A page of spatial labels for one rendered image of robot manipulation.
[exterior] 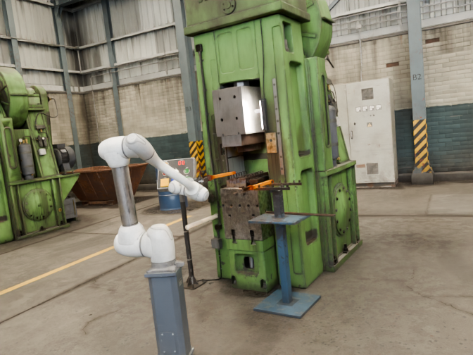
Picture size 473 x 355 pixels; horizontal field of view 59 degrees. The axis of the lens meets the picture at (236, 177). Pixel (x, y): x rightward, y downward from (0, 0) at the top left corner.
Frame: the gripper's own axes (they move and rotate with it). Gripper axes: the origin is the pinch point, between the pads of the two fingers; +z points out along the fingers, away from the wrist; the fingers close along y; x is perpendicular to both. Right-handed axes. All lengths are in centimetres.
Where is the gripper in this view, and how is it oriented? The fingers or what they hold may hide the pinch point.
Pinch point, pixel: (206, 178)
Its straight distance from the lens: 322.8
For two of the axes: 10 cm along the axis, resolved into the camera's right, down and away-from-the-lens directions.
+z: 5.3, -1.6, 8.3
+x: -1.1, -9.9, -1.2
